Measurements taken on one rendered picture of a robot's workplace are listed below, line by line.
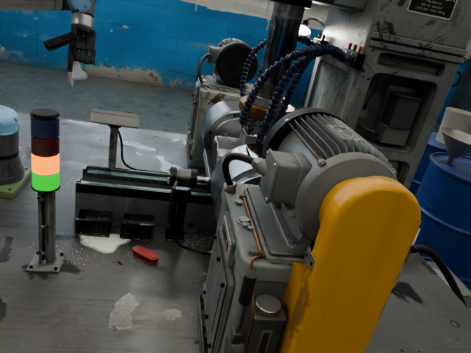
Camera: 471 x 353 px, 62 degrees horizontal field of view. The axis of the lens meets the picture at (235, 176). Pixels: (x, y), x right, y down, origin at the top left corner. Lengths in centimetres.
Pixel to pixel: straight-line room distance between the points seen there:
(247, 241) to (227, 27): 616
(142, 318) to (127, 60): 601
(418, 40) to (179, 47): 573
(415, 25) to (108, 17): 591
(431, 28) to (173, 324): 100
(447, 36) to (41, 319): 123
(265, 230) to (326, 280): 17
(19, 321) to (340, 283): 72
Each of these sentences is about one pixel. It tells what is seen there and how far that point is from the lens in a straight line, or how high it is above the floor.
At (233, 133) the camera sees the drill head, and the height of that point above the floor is 108.
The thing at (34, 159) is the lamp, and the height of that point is 111.
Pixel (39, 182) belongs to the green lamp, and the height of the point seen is 105.
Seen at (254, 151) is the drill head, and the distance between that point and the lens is 107.
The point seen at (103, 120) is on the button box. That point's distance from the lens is 152.
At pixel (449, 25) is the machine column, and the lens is 125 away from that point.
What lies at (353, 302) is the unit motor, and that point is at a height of 116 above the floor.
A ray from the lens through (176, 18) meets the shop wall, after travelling 668.
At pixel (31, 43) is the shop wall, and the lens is 711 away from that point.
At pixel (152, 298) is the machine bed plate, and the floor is 80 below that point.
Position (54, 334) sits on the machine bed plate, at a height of 80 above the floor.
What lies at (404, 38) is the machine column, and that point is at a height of 151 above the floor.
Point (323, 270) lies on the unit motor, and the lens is 56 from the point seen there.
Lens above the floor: 152
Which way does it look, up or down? 24 degrees down
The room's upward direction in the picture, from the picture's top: 12 degrees clockwise
